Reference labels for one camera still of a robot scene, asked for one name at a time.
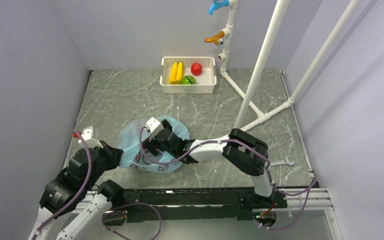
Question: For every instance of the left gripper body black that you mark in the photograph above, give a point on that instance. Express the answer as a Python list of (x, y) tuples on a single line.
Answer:
[(107, 160)]

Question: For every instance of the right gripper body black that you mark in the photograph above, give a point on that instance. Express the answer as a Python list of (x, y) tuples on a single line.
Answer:
[(151, 145)]

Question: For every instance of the light blue plastic bag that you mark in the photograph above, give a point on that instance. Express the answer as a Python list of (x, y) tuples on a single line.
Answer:
[(142, 153)]

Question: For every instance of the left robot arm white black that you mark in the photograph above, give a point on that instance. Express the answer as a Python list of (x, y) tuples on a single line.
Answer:
[(62, 195)]

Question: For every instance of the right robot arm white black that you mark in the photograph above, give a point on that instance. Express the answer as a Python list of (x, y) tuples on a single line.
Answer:
[(246, 152)]

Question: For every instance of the green fake watermelon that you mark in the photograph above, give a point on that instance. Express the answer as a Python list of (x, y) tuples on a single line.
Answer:
[(188, 80)]

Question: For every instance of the yellow fake banana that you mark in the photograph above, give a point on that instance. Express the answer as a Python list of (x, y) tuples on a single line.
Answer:
[(176, 73)]

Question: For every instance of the red fake apple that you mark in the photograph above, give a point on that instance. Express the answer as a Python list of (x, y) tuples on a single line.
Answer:
[(196, 69)]

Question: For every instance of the orange faucet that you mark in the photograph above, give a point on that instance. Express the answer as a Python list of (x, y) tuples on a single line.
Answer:
[(217, 39)]

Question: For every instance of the silver wrench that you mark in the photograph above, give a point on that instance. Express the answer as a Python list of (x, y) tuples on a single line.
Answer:
[(285, 161)]

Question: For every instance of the blue faucet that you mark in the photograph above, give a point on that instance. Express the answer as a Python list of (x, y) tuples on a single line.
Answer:
[(217, 4)]

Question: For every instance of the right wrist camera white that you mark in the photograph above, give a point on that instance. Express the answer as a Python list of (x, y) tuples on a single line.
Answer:
[(153, 127)]

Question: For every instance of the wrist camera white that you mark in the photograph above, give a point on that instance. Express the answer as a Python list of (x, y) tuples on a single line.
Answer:
[(153, 127), (88, 135)]

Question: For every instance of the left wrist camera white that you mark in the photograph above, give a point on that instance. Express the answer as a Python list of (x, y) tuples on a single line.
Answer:
[(88, 135)]

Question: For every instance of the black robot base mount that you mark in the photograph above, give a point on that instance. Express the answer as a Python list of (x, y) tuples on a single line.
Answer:
[(240, 203)]

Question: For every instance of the white PVC pipe frame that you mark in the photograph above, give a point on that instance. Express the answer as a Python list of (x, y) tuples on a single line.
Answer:
[(271, 33)]

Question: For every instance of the aluminium rail frame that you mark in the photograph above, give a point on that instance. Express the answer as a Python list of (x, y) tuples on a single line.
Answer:
[(298, 200)]

